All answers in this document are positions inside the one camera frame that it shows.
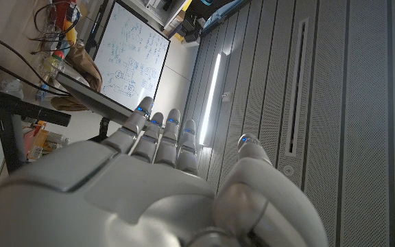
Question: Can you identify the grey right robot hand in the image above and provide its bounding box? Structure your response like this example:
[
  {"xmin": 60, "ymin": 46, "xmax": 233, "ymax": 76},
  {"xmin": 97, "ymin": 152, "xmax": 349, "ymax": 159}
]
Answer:
[{"xmin": 0, "ymin": 95, "xmax": 328, "ymax": 247}]

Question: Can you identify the orange cardboard box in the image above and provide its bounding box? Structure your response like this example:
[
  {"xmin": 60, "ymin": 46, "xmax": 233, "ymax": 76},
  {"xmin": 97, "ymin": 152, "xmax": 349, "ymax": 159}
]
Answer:
[{"xmin": 27, "ymin": 121, "xmax": 50, "ymax": 161}]

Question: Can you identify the flat computer monitor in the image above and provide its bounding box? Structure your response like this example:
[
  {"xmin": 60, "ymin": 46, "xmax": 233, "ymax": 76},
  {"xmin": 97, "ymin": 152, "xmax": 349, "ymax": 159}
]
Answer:
[{"xmin": 55, "ymin": 71, "xmax": 150, "ymax": 131}]

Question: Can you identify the long ceiling light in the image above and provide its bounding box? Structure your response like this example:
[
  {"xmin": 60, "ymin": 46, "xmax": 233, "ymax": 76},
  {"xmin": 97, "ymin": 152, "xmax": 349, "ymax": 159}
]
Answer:
[{"xmin": 198, "ymin": 51, "xmax": 228, "ymax": 147}]

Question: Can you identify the white shelf cabinet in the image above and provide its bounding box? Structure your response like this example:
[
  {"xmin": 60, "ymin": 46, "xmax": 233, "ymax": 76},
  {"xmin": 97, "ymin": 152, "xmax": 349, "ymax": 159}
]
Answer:
[{"xmin": 130, "ymin": 0, "xmax": 189, "ymax": 32}]

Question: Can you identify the red bowl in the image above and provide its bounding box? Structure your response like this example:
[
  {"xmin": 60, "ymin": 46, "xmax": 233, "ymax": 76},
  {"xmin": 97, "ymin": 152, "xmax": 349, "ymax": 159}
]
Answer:
[{"xmin": 49, "ymin": 0, "xmax": 82, "ymax": 30}]

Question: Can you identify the long ceiling vent slot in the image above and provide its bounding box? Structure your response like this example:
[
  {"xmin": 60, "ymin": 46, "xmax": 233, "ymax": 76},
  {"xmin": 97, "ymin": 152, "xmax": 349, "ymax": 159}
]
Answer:
[{"xmin": 285, "ymin": 16, "xmax": 310, "ymax": 158}]

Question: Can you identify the whiteboard with black frame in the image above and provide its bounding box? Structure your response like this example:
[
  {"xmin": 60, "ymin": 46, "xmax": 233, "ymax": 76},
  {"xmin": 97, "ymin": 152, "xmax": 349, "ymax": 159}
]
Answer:
[{"xmin": 93, "ymin": 0, "xmax": 171, "ymax": 113}]

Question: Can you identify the black monitor cable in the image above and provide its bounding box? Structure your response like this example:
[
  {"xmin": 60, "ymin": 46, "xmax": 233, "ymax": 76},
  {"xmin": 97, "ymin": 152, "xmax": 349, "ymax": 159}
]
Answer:
[
  {"xmin": 0, "ymin": 40, "xmax": 71, "ymax": 96},
  {"xmin": 0, "ymin": 60, "xmax": 67, "ymax": 97}
]

